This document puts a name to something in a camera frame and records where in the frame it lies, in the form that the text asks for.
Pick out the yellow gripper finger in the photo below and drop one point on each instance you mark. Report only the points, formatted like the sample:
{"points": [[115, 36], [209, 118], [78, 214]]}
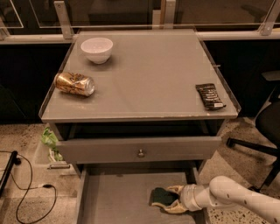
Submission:
{"points": [[175, 207], [175, 189]]}

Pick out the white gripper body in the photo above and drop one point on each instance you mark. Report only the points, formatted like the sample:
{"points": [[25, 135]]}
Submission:
{"points": [[186, 197]]}

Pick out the green and yellow sponge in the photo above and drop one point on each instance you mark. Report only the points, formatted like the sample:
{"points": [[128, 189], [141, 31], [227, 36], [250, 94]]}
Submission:
{"points": [[162, 197]]}

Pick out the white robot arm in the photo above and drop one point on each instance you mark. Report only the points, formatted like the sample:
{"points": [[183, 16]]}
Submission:
{"points": [[220, 192]]}

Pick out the grey top drawer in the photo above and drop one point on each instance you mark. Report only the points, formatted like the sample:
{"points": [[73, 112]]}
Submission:
{"points": [[123, 150]]}

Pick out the round metal drawer knob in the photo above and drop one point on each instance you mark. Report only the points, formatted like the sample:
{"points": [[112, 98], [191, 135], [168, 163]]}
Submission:
{"points": [[141, 153]]}

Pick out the grey open middle drawer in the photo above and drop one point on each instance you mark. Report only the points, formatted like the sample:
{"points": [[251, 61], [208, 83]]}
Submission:
{"points": [[122, 196]]}

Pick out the grey drawer cabinet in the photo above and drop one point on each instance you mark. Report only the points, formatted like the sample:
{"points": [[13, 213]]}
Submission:
{"points": [[145, 89]]}

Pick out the black snack packet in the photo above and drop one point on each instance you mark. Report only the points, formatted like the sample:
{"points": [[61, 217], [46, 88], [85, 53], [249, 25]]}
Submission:
{"points": [[209, 96]]}

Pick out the clear plastic storage bin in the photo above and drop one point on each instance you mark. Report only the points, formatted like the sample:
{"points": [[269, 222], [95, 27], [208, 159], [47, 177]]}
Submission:
{"points": [[41, 159]]}

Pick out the green bag in bin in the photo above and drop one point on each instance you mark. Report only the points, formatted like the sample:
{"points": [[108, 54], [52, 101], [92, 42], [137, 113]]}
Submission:
{"points": [[49, 139]]}

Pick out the gold crushed soda can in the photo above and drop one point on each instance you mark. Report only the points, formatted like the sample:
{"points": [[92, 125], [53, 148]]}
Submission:
{"points": [[74, 83]]}

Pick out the white ceramic bowl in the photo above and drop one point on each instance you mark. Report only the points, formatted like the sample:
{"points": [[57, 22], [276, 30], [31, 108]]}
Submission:
{"points": [[97, 50]]}

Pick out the black bar on floor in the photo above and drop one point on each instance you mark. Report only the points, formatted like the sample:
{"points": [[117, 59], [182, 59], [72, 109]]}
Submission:
{"points": [[7, 171]]}

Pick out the metal window bracket centre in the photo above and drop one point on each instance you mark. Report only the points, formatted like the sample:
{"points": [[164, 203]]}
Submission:
{"points": [[168, 8]]}

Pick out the metal window bracket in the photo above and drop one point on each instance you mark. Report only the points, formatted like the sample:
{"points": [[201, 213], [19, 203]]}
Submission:
{"points": [[64, 21], [266, 27], [168, 8]]}

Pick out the metal window bracket right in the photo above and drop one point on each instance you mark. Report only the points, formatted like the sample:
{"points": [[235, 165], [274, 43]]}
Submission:
{"points": [[266, 27]]}

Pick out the metal window bracket left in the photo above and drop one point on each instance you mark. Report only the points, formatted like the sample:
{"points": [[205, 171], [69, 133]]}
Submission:
{"points": [[64, 21]]}

